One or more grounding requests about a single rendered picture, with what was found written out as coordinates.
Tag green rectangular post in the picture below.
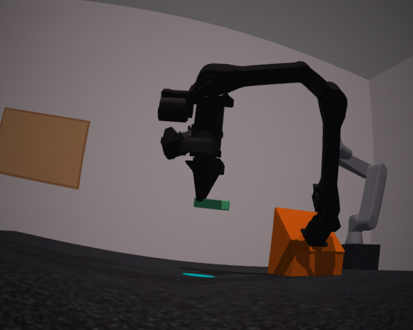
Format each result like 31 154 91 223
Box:
193 198 230 210

